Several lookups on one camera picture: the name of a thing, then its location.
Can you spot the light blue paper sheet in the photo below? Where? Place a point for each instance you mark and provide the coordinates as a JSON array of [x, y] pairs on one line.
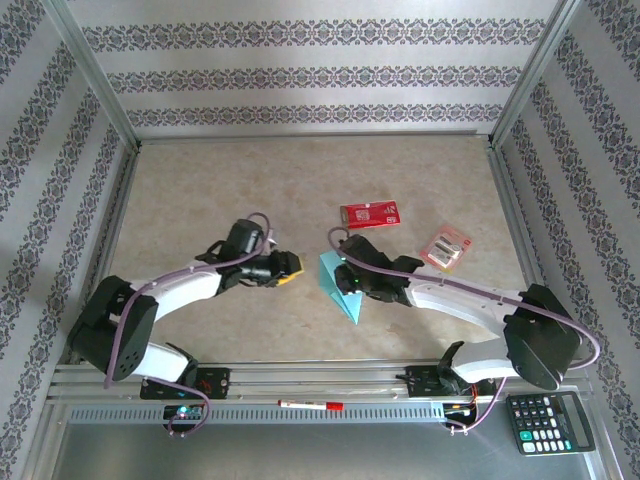
[[352, 305]]

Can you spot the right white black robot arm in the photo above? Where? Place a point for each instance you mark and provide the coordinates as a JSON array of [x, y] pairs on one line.
[[540, 340]]

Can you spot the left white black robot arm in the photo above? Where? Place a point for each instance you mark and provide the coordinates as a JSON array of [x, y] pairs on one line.
[[115, 330]]

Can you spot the red memory card package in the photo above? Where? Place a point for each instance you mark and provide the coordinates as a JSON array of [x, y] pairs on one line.
[[375, 217]]

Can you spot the pink flash drive blister pack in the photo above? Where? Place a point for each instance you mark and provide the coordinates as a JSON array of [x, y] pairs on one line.
[[445, 245]]

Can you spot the white red marker pen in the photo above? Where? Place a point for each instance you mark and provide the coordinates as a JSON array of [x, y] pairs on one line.
[[305, 403]]

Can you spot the small controller circuit board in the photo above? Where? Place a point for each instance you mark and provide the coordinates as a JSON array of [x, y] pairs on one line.
[[182, 411], [457, 409]]

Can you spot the grey metal shelf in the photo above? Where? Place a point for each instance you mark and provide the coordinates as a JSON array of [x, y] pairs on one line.
[[300, 450]]

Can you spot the black desk calculator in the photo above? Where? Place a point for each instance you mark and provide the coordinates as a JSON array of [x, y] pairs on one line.
[[550, 425]]

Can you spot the aluminium mounting rail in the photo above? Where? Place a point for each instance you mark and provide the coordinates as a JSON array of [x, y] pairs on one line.
[[310, 377]]

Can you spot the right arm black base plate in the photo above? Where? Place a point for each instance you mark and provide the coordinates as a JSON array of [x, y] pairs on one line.
[[420, 382]]

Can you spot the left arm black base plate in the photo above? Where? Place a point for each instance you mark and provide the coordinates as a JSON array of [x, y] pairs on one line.
[[220, 382]]

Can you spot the aluminium table edge rail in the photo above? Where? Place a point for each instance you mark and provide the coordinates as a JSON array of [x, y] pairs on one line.
[[122, 200], [510, 200], [310, 136]]

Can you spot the aluminium frame post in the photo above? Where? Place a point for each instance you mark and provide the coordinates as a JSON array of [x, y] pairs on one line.
[[532, 75], [95, 75]]

